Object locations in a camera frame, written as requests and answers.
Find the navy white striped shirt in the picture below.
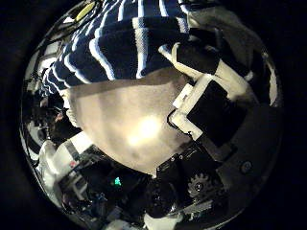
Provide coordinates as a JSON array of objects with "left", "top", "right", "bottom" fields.
[{"left": 39, "top": 0, "right": 193, "bottom": 97}]

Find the black electronics rack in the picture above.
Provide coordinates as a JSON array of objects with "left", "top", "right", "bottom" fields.
[{"left": 60, "top": 152, "right": 152, "bottom": 221}]

